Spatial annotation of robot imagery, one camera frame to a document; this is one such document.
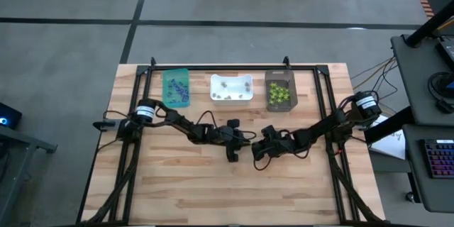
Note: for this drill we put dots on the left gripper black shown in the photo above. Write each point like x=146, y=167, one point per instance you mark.
x=232, y=138

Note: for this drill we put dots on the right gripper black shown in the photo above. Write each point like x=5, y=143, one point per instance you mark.
x=278, y=143

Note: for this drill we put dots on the green and tan toys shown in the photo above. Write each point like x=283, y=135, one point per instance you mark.
x=272, y=100

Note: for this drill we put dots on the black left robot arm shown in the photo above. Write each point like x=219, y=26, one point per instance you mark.
x=177, y=118

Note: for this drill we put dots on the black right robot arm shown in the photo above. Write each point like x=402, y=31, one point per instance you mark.
x=326, y=124

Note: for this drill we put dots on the white plastic bin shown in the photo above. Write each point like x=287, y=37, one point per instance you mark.
x=232, y=90

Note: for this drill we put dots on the grey translucent plastic bin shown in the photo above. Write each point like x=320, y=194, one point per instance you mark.
x=294, y=78

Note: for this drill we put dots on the teal plastic bin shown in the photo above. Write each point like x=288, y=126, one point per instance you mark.
x=165, y=78

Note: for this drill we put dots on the white paper sheet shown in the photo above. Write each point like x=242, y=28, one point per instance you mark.
x=390, y=145

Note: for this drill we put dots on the black desk leg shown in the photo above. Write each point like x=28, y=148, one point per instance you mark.
x=390, y=127

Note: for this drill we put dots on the black caster wheel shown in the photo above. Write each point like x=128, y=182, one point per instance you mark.
x=410, y=196

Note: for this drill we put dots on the grey desk shelf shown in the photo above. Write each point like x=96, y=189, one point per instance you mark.
x=415, y=184

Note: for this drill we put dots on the grey desk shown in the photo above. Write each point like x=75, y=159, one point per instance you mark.
x=415, y=78

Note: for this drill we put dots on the black backlit keyboard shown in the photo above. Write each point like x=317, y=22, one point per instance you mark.
x=438, y=157

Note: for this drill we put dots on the black headphones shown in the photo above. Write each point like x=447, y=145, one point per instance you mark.
x=444, y=106

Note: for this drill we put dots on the black pole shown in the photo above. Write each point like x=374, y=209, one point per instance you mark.
x=429, y=25

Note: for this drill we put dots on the black flat device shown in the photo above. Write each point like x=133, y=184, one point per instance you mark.
x=447, y=51

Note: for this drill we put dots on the black box with blue light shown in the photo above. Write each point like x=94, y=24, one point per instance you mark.
x=7, y=115

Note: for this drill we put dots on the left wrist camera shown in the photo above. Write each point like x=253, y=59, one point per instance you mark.
x=224, y=133

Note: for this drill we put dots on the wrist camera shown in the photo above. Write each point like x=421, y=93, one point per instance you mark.
x=224, y=133
x=283, y=141

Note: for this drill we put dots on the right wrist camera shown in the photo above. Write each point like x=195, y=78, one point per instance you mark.
x=283, y=141

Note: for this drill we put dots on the black aluminium table frame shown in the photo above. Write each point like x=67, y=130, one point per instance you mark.
x=230, y=67

